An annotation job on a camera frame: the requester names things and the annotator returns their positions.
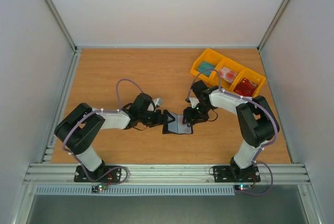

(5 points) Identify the left aluminium rail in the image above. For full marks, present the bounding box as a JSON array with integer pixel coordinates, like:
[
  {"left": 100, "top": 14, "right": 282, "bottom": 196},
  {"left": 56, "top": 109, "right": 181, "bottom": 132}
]
[{"left": 37, "top": 47, "right": 82, "bottom": 163}]

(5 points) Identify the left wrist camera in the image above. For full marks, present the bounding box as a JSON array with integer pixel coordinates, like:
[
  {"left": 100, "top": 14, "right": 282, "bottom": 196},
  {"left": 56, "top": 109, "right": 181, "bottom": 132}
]
[{"left": 153, "top": 98, "right": 163, "bottom": 109}]

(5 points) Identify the yellow bin with green cards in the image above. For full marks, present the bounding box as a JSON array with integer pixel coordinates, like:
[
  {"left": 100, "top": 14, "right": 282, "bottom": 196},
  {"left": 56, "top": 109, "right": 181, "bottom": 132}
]
[{"left": 190, "top": 49, "right": 225, "bottom": 83}]

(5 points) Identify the purple cable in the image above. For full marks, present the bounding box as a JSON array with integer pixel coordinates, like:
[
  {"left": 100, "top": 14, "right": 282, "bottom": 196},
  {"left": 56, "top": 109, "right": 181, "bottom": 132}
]
[
  {"left": 186, "top": 68, "right": 279, "bottom": 195},
  {"left": 62, "top": 78, "right": 145, "bottom": 183}
]

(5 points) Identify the red circle card stack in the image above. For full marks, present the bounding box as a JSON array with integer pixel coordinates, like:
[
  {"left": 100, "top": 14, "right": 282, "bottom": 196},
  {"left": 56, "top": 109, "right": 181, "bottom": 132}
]
[{"left": 219, "top": 66, "right": 238, "bottom": 84}]

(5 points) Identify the grey slotted cable duct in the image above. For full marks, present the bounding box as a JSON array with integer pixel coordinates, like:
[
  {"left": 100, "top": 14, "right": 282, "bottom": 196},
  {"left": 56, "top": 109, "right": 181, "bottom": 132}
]
[{"left": 35, "top": 185, "right": 235, "bottom": 196}]

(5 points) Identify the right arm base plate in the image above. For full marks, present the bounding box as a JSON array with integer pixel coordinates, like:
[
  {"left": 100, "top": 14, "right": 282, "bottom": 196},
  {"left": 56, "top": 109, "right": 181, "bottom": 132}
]
[{"left": 212, "top": 166, "right": 261, "bottom": 183}]

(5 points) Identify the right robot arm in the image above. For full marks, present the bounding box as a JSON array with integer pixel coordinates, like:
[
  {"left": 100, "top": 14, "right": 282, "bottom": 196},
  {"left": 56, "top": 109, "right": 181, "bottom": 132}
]
[{"left": 182, "top": 80, "right": 279, "bottom": 182}]

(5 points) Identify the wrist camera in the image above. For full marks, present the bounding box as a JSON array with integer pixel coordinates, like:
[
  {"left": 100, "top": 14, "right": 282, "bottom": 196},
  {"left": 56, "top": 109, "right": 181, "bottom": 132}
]
[
  {"left": 153, "top": 98, "right": 163, "bottom": 109},
  {"left": 186, "top": 97, "right": 199, "bottom": 108}
]

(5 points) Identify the left circuit board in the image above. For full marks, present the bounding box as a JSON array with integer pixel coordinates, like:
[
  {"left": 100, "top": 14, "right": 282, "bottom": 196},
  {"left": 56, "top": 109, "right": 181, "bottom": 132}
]
[{"left": 91, "top": 184, "right": 108, "bottom": 193}]

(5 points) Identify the yellow bin with red cards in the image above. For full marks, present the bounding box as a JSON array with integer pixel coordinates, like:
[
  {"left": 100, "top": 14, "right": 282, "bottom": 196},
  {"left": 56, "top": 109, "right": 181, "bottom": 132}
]
[{"left": 230, "top": 67, "right": 267, "bottom": 97}]

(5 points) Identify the green card stack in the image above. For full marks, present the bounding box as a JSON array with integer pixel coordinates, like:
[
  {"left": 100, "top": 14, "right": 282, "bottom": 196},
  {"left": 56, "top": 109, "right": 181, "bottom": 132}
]
[{"left": 197, "top": 61, "right": 215, "bottom": 77}]

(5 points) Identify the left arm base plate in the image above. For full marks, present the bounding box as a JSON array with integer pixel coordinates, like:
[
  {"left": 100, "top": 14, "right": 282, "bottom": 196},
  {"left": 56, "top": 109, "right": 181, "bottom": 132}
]
[{"left": 74, "top": 165, "right": 122, "bottom": 183}]

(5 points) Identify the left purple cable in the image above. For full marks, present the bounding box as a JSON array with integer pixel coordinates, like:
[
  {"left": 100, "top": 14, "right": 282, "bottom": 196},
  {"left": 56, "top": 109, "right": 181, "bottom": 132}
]
[{"left": 62, "top": 78, "right": 145, "bottom": 183}]

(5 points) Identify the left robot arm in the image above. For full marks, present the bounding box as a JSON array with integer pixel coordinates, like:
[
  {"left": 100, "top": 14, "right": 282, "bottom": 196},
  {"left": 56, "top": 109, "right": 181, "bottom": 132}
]
[{"left": 54, "top": 92, "right": 175, "bottom": 183}]

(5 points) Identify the yellow bin with circle cards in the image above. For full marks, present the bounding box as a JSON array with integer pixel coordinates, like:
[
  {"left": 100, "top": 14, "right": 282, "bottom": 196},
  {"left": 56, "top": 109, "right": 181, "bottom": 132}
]
[{"left": 209, "top": 57, "right": 246, "bottom": 91}]

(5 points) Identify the black card holder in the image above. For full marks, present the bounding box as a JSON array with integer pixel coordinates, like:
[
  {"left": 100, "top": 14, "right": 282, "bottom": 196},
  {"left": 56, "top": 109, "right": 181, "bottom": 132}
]
[{"left": 162, "top": 113, "right": 193, "bottom": 135}]

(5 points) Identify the circuit board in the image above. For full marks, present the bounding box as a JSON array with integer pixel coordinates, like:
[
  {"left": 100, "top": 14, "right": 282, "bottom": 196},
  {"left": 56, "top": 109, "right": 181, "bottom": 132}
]
[
  {"left": 91, "top": 184, "right": 108, "bottom": 193},
  {"left": 234, "top": 184, "right": 253, "bottom": 191}
]

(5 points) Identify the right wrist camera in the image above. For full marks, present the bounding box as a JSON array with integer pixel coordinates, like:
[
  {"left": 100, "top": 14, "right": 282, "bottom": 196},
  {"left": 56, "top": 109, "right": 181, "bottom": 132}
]
[{"left": 186, "top": 97, "right": 199, "bottom": 108}]

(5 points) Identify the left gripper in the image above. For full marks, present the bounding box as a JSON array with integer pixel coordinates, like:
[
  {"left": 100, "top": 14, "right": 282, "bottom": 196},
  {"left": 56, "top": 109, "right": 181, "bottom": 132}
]
[{"left": 139, "top": 110, "right": 176, "bottom": 127}]

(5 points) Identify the right circuit board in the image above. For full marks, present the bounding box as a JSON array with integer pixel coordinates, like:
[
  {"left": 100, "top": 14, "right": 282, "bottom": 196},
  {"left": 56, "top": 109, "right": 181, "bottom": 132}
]
[{"left": 234, "top": 184, "right": 253, "bottom": 191}]

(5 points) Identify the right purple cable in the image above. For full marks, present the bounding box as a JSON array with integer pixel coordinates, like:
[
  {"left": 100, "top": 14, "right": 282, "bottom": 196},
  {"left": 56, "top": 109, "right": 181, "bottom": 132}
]
[{"left": 186, "top": 68, "right": 279, "bottom": 195}]

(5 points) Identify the aluminium rail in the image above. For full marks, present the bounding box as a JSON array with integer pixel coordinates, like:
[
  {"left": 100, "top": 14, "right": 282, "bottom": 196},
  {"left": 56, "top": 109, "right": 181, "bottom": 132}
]
[
  {"left": 23, "top": 163, "right": 311, "bottom": 185},
  {"left": 37, "top": 47, "right": 82, "bottom": 163}
]

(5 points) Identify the front aluminium rail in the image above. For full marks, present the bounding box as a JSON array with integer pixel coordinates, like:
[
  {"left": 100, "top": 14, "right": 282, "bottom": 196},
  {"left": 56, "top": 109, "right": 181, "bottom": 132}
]
[{"left": 23, "top": 163, "right": 311, "bottom": 185}]

